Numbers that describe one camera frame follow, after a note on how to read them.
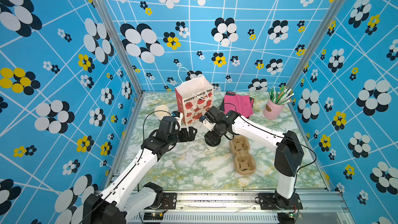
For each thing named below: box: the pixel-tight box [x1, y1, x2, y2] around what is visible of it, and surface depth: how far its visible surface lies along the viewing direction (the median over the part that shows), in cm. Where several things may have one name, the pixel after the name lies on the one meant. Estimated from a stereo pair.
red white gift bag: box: [175, 66, 215, 126], surface depth 93 cm
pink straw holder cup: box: [262, 98, 286, 120], surface depth 101 cm
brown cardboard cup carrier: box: [229, 135, 257, 176], surface depth 84 cm
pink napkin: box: [223, 94, 254, 119], surface depth 110 cm
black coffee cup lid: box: [204, 137, 222, 147], surface depth 76 cm
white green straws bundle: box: [268, 85, 295, 105], surface depth 95 cm
